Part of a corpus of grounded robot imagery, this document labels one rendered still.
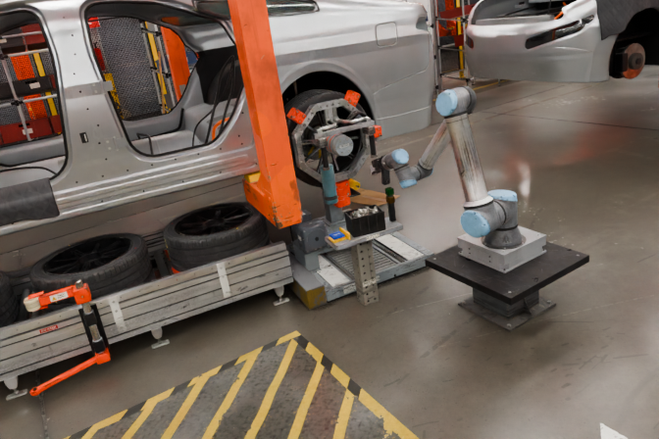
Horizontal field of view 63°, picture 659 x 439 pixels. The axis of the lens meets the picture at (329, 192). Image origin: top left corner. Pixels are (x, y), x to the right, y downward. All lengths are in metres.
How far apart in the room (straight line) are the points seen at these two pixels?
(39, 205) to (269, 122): 1.39
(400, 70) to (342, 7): 0.61
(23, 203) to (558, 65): 4.33
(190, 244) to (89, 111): 0.96
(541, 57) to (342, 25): 2.24
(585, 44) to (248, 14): 3.25
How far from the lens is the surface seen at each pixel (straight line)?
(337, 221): 3.87
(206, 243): 3.28
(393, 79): 3.90
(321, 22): 3.65
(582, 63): 5.31
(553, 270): 2.93
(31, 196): 3.47
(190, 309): 3.27
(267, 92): 2.97
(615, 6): 5.38
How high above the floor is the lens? 1.68
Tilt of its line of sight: 19 degrees down
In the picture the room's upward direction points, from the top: 9 degrees counter-clockwise
